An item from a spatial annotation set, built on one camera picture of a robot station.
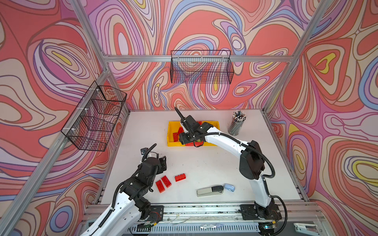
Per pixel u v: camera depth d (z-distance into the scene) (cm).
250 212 74
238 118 92
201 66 96
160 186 80
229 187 80
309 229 69
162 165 72
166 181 84
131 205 51
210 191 77
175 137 105
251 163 52
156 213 72
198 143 77
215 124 103
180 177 84
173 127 104
